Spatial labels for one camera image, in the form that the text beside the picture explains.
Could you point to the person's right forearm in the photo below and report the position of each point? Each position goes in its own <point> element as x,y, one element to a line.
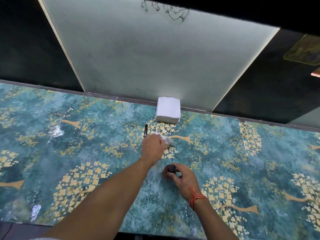
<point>215,222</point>

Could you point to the green painted picture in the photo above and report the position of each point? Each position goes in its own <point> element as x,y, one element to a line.
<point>303,51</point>

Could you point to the person's left hand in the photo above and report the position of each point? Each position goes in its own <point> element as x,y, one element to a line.
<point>151,149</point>

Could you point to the teal floral table cover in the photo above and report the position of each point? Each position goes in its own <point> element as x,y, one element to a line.
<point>237,172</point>

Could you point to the orange object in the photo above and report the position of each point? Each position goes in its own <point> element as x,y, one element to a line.
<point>316,72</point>

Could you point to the white tissue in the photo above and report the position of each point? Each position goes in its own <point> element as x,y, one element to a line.
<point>168,140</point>

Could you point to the person's right hand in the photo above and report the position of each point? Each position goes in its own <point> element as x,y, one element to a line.
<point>186,181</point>

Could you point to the small black bottle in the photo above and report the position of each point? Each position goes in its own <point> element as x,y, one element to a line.
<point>171,168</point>

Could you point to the stack of white napkins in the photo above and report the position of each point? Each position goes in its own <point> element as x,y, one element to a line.
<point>168,109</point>

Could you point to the person's left fingers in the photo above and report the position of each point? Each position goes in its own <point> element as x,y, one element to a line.
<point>160,141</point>

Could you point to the frosted white glass panel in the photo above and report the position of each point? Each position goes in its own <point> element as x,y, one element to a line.
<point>150,54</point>

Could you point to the black pen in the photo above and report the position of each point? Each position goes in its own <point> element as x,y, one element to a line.
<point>145,131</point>

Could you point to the red thread wristband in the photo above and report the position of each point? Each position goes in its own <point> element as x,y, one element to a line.
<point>196,197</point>

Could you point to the person's right thumb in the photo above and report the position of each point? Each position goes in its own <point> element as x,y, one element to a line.
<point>169,175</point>

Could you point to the person's left forearm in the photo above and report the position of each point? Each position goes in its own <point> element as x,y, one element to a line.
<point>105,199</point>

